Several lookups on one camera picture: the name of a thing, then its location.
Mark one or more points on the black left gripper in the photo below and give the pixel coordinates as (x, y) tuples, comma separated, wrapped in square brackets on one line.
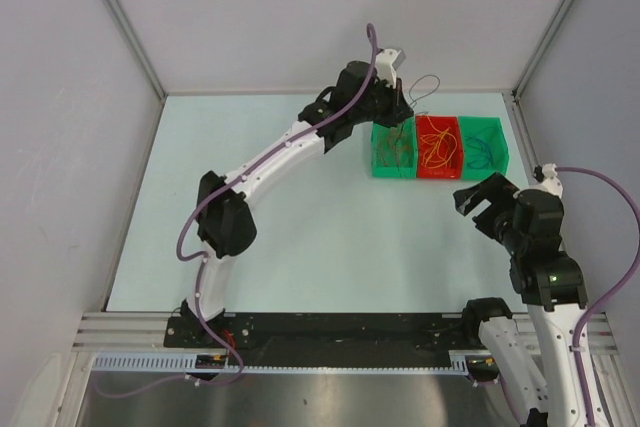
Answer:
[(398, 110)]

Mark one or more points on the aluminium frame post right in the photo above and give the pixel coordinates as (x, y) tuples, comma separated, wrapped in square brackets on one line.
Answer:
[(552, 29)]

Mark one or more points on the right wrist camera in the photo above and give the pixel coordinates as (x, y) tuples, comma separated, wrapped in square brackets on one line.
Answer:
[(547, 180)]

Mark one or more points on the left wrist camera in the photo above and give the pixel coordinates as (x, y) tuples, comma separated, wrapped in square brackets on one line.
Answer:
[(387, 62)]

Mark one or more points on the green bin left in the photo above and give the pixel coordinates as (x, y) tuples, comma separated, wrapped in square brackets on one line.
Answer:
[(394, 151)]

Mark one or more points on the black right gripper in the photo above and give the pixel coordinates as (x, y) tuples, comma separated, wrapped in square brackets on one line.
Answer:
[(493, 188)]

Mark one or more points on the aluminium frame post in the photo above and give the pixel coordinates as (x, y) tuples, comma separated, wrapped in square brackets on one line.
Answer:
[(552, 29), (124, 26)]

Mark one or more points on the slotted cable duct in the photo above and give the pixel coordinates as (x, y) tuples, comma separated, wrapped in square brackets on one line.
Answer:
[(479, 367)]

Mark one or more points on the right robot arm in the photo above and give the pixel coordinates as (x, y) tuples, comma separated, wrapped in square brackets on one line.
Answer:
[(562, 390)]

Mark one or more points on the aluminium frame post left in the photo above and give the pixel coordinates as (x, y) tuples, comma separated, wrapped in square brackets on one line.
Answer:
[(124, 26)]

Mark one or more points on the red bin middle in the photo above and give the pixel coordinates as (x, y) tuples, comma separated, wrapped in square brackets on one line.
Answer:
[(440, 151)]

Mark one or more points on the green bin right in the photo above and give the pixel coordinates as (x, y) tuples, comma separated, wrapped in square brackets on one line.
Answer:
[(485, 150)]

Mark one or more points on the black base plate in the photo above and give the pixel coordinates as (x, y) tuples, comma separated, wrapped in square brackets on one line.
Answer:
[(355, 339)]

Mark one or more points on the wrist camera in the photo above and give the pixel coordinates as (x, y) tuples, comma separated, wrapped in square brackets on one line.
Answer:
[(387, 62), (547, 180)]

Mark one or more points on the green bin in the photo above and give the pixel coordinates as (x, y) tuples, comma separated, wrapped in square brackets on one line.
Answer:
[(485, 150), (394, 151)]

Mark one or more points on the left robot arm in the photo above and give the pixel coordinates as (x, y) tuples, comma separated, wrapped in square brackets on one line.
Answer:
[(224, 214)]

